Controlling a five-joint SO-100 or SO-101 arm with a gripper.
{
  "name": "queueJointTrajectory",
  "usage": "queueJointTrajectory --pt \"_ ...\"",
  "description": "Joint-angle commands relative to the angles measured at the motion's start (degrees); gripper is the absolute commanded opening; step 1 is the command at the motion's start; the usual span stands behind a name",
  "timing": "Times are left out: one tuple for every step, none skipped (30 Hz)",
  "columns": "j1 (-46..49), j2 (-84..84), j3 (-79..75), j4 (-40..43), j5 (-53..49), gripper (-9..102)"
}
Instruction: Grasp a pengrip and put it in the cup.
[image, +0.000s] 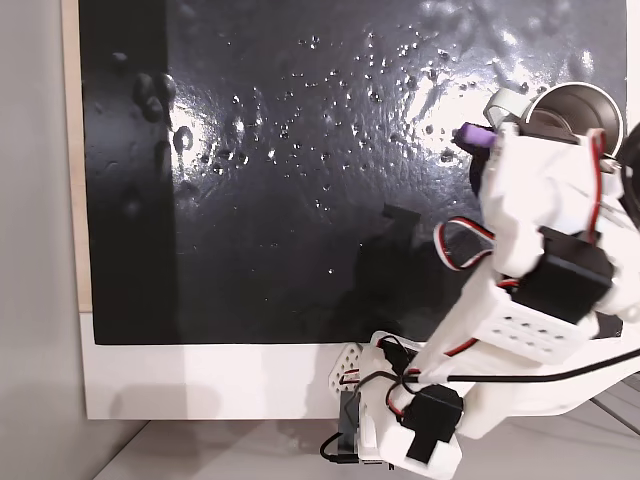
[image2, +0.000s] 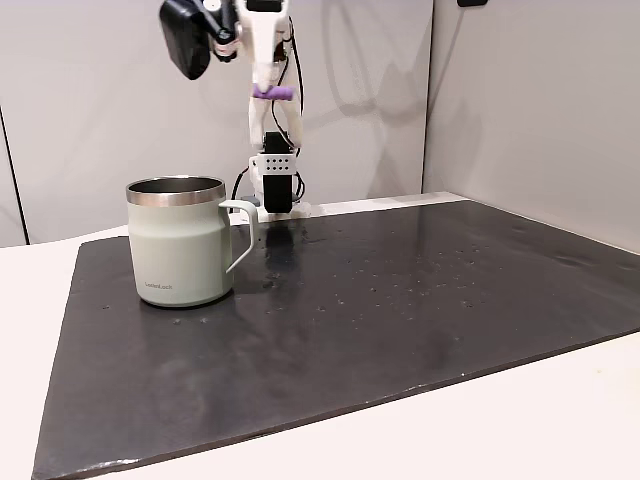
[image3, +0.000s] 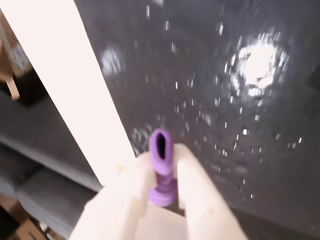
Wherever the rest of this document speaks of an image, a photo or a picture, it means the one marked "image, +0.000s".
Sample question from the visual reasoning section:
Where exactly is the purple pen grip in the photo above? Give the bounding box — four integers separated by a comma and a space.
453, 121, 498, 151

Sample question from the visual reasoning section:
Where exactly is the pale green steel-rimmed mug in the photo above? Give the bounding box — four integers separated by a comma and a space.
486, 81, 626, 174

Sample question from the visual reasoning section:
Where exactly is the black mat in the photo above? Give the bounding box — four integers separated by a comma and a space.
77, 0, 629, 346

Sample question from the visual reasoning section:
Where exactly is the black table clamp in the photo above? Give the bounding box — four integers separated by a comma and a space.
319, 389, 362, 466

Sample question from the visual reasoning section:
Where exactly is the red white black servo cable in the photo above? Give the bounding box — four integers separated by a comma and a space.
572, 127, 609, 244
432, 216, 497, 273

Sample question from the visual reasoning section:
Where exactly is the black camera box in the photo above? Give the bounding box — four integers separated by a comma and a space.
615, 122, 640, 229

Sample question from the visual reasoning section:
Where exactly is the black camera cable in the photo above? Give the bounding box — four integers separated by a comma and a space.
319, 347, 640, 464

